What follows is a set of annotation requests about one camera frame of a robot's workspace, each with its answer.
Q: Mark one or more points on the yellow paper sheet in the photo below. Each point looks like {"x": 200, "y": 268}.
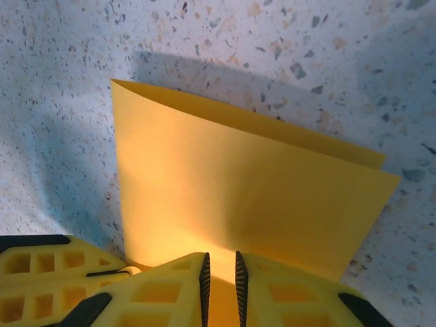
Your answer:
{"x": 238, "y": 177}

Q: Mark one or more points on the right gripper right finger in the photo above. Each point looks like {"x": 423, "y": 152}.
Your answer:
{"x": 289, "y": 303}

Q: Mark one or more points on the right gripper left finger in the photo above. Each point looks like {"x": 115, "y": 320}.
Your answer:
{"x": 153, "y": 299}

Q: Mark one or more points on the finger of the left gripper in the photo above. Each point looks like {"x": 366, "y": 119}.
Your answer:
{"x": 34, "y": 303}
{"x": 51, "y": 255}

